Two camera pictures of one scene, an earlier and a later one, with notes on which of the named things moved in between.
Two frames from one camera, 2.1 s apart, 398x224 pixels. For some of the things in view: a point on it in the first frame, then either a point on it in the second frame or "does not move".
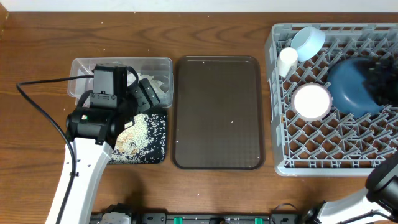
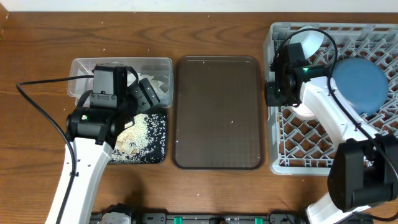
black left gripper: (138, 91) does not move
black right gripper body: (387, 88) to (275, 94)
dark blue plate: (345, 82) does not move
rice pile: (144, 142) does not move
